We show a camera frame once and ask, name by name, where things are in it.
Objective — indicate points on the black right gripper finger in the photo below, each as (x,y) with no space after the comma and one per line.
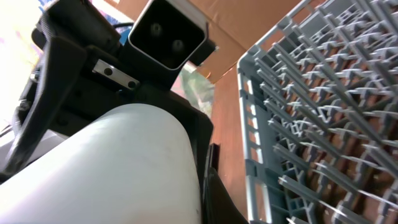
(218,205)

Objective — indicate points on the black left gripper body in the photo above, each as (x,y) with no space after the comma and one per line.
(84,72)

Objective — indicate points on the white plastic cup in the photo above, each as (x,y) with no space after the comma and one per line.
(132,165)

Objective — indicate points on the grey dish rack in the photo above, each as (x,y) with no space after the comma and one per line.
(318,104)

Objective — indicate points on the brown cardboard board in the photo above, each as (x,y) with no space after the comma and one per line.
(235,25)

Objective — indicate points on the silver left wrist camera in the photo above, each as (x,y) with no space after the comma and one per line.
(169,32)

